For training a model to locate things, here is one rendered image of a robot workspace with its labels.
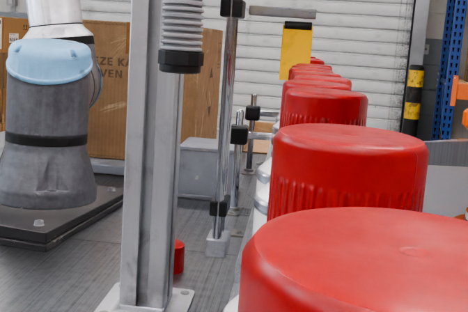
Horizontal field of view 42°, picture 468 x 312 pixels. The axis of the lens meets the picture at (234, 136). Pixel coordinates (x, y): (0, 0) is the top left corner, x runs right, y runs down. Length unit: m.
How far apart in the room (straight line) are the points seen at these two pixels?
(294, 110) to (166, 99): 0.34
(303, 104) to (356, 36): 4.74
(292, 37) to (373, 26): 4.36
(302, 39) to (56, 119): 0.40
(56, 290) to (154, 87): 0.25
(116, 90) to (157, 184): 0.65
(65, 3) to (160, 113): 0.49
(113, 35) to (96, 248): 0.53
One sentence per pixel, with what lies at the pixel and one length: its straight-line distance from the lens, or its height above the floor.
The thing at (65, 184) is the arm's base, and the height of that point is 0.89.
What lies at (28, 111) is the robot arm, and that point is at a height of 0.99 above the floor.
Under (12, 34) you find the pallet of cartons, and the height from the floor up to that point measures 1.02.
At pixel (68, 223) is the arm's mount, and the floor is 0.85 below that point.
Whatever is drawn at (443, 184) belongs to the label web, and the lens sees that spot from 0.23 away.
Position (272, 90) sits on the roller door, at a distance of 5.05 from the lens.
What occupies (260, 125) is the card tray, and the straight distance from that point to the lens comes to 1.78.
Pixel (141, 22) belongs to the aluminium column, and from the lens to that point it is 0.57.
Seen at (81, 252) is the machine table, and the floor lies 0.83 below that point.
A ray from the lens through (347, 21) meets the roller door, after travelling 4.98.
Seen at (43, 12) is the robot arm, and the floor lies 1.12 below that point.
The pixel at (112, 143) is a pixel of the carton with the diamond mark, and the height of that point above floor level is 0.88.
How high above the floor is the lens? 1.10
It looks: 9 degrees down
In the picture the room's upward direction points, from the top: 4 degrees clockwise
